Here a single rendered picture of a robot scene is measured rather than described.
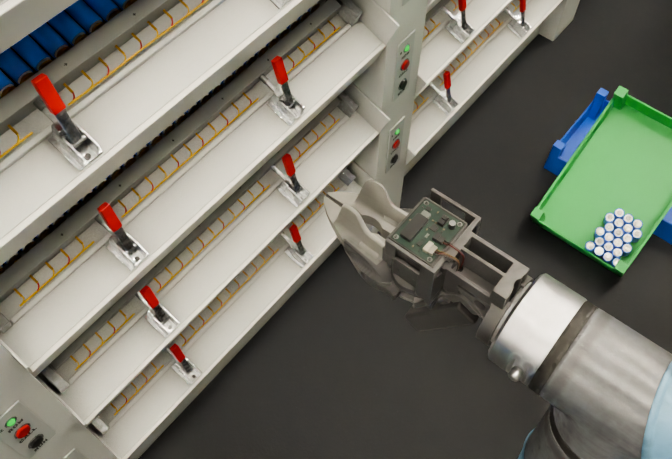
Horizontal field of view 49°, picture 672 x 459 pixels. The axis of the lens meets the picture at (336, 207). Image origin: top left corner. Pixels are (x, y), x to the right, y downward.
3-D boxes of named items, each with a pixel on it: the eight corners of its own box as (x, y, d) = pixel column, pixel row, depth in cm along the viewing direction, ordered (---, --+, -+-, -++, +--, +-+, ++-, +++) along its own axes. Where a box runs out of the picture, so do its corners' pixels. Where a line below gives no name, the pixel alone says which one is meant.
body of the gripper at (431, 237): (428, 181, 67) (545, 254, 62) (421, 231, 74) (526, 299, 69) (376, 238, 63) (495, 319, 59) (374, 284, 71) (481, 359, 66)
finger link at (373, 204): (344, 147, 71) (423, 197, 68) (345, 183, 76) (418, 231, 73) (324, 168, 70) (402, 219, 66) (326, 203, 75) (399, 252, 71)
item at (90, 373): (370, 142, 122) (400, 107, 109) (86, 427, 97) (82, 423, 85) (282, 57, 122) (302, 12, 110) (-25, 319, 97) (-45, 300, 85)
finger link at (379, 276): (365, 217, 72) (438, 267, 68) (365, 227, 73) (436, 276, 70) (334, 250, 70) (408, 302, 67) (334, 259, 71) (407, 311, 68)
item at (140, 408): (366, 205, 139) (392, 181, 126) (122, 462, 114) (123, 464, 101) (288, 130, 139) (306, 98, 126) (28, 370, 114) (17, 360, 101)
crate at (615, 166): (621, 277, 143) (624, 274, 135) (531, 220, 149) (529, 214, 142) (711, 149, 142) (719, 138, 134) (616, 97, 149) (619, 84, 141)
